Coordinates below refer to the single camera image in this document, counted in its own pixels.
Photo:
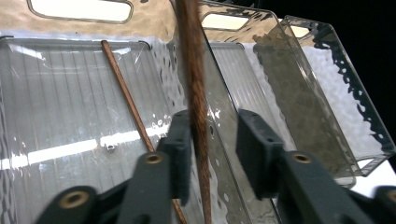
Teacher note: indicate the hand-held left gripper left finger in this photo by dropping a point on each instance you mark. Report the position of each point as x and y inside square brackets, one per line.
[179, 155]

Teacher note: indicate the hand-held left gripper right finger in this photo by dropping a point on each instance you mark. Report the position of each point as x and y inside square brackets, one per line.
[261, 155]

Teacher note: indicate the clear grey plastic bin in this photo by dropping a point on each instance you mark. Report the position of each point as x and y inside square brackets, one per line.
[62, 93]
[249, 77]
[336, 93]

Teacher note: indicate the brown wooden chopstick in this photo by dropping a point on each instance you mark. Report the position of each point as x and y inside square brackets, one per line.
[124, 90]
[194, 77]

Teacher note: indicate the white table cover sheet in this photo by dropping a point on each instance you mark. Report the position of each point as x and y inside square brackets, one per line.
[378, 179]

